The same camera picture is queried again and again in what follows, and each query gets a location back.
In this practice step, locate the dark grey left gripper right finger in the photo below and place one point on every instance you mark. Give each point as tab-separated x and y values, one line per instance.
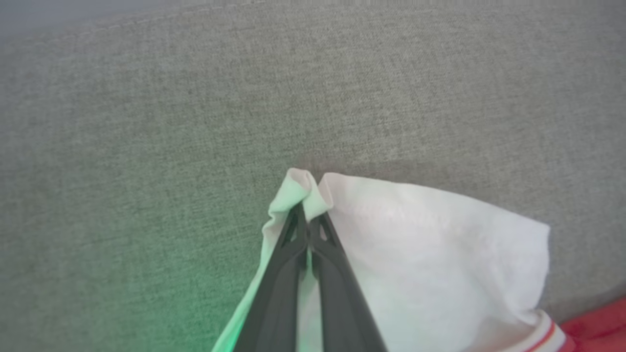
337	303

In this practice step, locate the grey fabric sofa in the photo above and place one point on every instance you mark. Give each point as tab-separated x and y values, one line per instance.
244	98

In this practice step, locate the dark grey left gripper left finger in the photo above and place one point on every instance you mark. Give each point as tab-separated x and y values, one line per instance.
279	293

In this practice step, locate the red and white jersey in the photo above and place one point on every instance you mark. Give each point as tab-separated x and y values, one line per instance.
430	264

